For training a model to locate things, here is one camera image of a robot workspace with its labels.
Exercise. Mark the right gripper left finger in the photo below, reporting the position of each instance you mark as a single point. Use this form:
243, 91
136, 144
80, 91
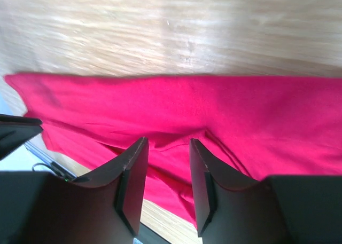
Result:
102, 206

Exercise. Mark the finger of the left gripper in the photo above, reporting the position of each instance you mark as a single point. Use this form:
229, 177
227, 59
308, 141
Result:
16, 130

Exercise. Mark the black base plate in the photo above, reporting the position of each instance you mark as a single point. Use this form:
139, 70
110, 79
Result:
149, 236

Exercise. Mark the red t-shirt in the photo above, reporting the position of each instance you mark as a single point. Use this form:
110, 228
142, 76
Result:
261, 125

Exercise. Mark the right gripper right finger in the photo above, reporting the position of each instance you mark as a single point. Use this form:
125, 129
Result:
231, 207

